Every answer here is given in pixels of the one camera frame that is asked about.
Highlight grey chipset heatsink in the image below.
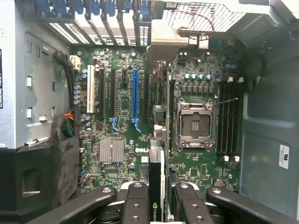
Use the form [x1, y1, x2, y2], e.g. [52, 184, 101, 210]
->
[100, 139, 125, 164]

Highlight green motherboard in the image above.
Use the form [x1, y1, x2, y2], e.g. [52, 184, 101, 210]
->
[70, 45, 245, 196]

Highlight metal CPU socket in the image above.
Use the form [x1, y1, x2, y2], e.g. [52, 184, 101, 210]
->
[175, 97, 217, 154]

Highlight black RAM slot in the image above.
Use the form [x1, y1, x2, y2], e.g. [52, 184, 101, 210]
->
[229, 81, 236, 157]
[223, 76, 234, 163]
[233, 77, 243, 163]
[170, 76, 177, 156]
[218, 81, 226, 157]

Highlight black plastic fan shroud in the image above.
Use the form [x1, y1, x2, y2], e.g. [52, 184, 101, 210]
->
[0, 135, 82, 224]

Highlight white case sticker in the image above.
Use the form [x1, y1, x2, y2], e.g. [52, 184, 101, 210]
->
[279, 144, 290, 168]

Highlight long black expansion slot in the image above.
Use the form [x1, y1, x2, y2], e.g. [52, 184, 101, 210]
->
[100, 66, 106, 120]
[111, 68, 119, 131]
[143, 70, 150, 120]

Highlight blue expansion slot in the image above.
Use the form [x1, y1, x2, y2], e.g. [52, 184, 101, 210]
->
[131, 68, 142, 133]

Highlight thin metal locking lever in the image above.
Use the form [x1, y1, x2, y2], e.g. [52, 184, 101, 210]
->
[211, 98, 238, 105]

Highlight black open PC case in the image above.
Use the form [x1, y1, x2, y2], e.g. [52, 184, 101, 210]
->
[0, 0, 299, 224]

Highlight white expansion slot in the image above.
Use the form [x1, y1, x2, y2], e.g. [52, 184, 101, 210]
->
[86, 64, 96, 113]

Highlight white power connector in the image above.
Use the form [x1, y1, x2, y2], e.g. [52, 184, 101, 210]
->
[69, 55, 82, 70]

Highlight black sleeved power wire bundle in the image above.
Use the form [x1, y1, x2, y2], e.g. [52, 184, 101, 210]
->
[52, 50, 79, 140]

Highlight thin red wire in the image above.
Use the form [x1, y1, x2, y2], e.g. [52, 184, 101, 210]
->
[179, 10, 215, 44]

